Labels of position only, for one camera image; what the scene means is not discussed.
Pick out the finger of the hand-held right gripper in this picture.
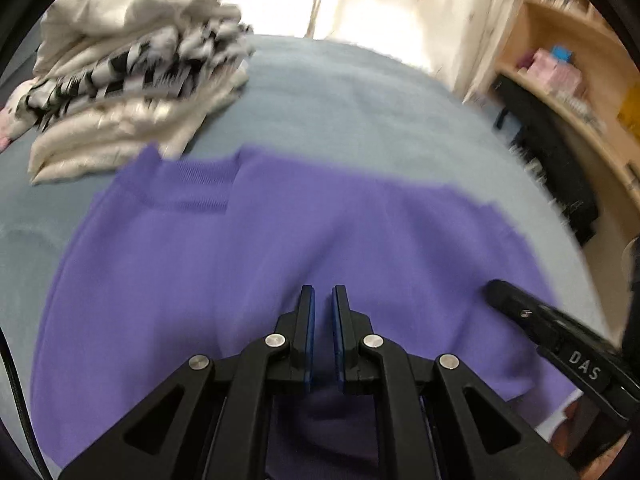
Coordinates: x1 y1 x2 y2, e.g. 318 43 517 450
486 280 572 357

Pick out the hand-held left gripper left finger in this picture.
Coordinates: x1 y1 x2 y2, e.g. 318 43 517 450
59 285 317 480

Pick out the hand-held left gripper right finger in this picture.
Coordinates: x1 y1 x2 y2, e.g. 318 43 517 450
331 285 583 480

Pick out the purple hoodie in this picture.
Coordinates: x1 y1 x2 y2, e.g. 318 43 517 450
30 145 581 480

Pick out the person's right hand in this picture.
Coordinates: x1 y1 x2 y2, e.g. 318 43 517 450
551 399 591 458

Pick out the black white fringed scarf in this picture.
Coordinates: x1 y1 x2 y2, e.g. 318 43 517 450
492 75 601 247

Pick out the pile of flat books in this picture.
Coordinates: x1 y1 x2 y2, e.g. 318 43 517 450
555 89 609 134

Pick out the yellow bag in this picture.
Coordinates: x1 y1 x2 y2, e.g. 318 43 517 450
617 94 640 134

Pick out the stack of pink boxes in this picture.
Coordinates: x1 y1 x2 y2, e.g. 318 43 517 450
517 49 586 97

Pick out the thick cream folded garment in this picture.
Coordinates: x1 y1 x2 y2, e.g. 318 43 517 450
27 65 251 187

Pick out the wooden shelf unit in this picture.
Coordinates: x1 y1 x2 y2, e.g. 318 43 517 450
464 0 640 242

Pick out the cream floral curtain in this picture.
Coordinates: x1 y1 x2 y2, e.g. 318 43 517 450
300 0 542 107

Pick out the black white checkered folded garment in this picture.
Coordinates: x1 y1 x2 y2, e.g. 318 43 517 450
17 20 257 134

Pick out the pink white plush toy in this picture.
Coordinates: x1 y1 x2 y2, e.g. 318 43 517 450
0 104 22 152

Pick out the black cable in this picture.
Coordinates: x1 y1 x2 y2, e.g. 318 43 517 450
0 329 52 480

